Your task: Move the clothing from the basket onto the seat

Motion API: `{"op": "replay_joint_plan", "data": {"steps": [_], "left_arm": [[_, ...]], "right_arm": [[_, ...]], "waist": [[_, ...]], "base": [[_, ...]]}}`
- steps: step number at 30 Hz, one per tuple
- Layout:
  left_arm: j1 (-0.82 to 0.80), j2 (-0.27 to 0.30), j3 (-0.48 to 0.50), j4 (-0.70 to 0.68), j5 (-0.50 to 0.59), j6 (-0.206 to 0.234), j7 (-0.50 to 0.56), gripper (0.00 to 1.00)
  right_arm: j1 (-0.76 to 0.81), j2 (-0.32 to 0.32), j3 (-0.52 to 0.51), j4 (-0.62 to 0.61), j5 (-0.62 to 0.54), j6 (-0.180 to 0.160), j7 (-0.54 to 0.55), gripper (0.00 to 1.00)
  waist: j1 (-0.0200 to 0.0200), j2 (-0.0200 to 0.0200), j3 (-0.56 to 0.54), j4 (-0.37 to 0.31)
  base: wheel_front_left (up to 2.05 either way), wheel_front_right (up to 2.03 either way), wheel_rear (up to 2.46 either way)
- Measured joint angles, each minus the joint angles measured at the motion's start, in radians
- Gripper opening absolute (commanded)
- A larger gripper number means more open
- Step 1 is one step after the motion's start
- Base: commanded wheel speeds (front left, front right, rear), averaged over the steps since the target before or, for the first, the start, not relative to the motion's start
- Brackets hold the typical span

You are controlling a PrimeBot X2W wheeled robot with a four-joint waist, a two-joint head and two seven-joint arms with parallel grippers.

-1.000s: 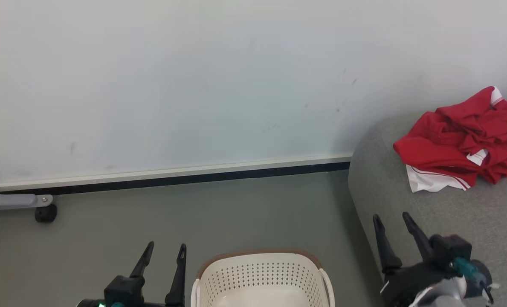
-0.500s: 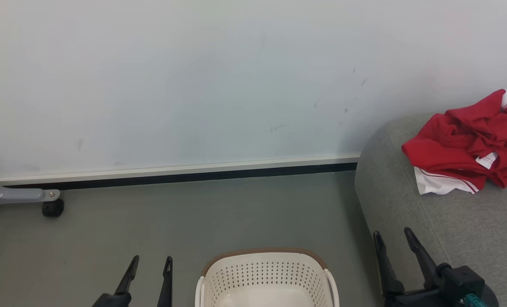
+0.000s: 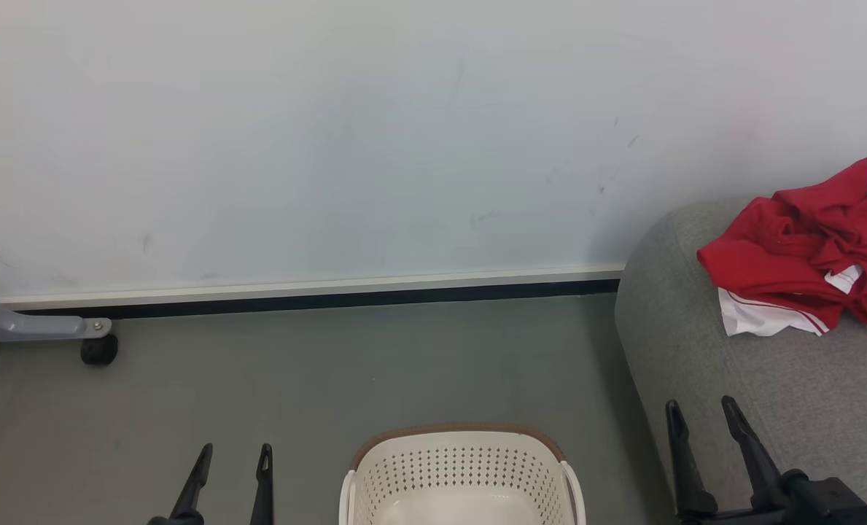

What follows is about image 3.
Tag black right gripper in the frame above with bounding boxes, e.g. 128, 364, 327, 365
665, 395, 795, 525

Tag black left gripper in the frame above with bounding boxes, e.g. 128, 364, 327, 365
147, 443, 274, 525

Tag red and white clothing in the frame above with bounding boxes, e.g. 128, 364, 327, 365
696, 155, 867, 338

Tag beige plastic laundry basket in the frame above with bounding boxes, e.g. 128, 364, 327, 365
339, 423, 588, 525

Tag grey fabric sofa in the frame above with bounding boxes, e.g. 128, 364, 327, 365
614, 195, 867, 525

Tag black caster wheel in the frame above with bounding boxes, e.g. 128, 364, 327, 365
80, 335, 120, 367

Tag white and black baseboard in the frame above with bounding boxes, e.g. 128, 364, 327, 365
0, 265, 626, 319

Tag grey metal stand leg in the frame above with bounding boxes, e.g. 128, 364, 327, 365
0, 268, 113, 343

